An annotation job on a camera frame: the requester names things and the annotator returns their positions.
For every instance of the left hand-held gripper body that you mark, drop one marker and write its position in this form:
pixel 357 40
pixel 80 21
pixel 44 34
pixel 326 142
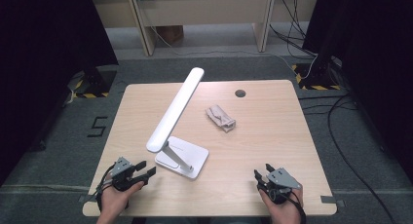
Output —
pixel 122 168

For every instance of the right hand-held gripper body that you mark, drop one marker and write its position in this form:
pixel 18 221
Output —
pixel 281 180

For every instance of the white desk lamp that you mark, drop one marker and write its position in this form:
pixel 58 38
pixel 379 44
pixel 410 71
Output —
pixel 177 105

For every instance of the person's right hand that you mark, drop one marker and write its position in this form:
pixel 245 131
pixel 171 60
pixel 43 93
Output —
pixel 285 211

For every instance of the person's left hand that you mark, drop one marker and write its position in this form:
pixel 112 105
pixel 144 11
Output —
pixel 115 201

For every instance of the grey tape piece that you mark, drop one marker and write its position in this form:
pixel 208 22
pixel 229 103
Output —
pixel 88 198
pixel 331 200

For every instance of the black stand base striped tape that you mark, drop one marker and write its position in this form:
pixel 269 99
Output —
pixel 316 78
pixel 97 82

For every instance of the brown cardboard box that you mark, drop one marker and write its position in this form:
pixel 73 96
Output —
pixel 170 34

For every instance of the black curtain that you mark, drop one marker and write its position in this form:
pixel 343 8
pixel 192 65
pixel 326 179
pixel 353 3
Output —
pixel 373 55
pixel 45 55

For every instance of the beige desk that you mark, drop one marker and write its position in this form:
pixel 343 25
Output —
pixel 201 9

